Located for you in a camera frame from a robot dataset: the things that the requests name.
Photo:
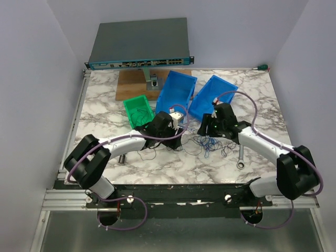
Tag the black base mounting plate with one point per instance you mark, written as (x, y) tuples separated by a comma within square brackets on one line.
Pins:
[(177, 201)]

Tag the green plastic bin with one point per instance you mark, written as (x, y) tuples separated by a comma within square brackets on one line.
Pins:
[(138, 111)]

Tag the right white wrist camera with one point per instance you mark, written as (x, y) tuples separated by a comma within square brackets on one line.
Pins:
[(216, 101)]

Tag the grey network switch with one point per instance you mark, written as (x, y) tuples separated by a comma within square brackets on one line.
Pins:
[(141, 44)]

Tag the chrome combination wrench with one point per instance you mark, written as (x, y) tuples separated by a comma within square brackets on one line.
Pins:
[(188, 129)]

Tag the grey metal stand bracket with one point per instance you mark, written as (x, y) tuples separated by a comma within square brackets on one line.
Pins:
[(154, 79)]

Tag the green handled screwdriver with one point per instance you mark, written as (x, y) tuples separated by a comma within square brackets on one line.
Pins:
[(263, 67)]

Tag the blue plastic bin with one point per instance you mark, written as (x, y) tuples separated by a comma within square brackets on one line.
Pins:
[(202, 103), (178, 89)]

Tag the wooden base board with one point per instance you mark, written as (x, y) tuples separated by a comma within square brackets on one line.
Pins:
[(132, 83)]

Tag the grey ratchet wrench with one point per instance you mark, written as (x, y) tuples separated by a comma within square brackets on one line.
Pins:
[(240, 163)]

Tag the right blue plastic bin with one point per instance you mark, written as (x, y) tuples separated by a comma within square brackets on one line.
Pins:
[(202, 103)]

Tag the left blue plastic bin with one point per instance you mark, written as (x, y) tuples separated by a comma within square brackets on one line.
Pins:
[(178, 89)]

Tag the aluminium side rail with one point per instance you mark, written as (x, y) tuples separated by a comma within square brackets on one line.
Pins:
[(74, 125)]

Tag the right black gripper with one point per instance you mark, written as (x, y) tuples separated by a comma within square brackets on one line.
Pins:
[(206, 121)]

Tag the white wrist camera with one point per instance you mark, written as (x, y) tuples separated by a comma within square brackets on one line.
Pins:
[(176, 116), (216, 101)]

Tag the small dark metal socket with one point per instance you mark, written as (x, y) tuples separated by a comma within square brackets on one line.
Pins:
[(122, 159)]

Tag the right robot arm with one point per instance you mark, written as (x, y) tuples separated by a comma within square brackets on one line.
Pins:
[(296, 173)]

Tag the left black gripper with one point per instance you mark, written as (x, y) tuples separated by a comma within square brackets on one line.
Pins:
[(173, 144)]

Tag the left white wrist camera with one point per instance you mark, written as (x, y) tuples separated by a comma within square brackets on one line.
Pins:
[(176, 116)]

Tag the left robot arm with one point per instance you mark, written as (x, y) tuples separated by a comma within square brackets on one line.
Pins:
[(88, 160)]

